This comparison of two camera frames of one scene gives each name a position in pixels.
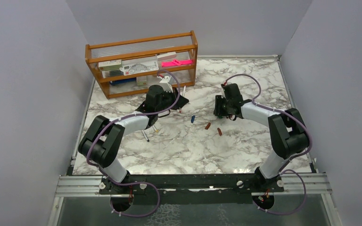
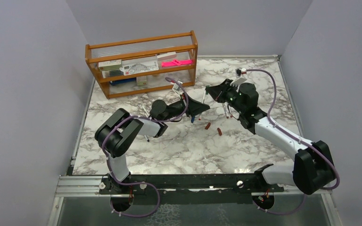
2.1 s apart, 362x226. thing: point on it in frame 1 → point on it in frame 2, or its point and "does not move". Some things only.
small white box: (141, 80) does not move
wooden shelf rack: (133, 65) does not move
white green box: (111, 65) does not move
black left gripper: (181, 101) → (194, 108)
